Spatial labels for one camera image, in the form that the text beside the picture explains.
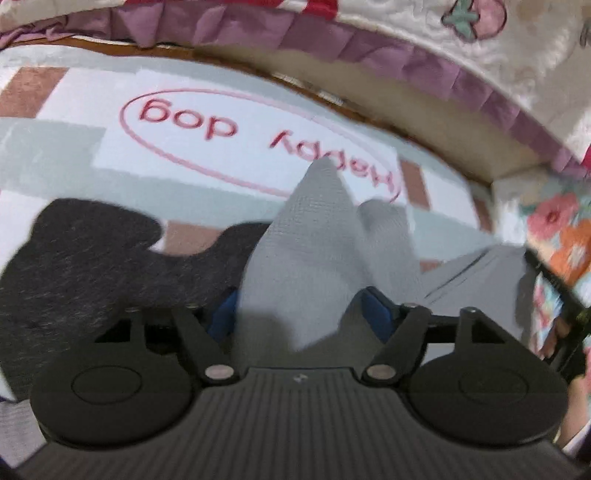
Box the grey knit garment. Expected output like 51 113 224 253
235 156 530 366

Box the person's right hand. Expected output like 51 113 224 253
544 316 572 361

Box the checkered round rug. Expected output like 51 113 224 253
0 41 502 403

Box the person's right forearm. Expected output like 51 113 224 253
561 347 591 457

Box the floral cloth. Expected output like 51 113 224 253
493 178 591 361

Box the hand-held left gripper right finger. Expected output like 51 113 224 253
359 286 509 385

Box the bear print quilt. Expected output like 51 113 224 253
0 0 591 180

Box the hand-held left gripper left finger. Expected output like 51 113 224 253
95 290 241 385

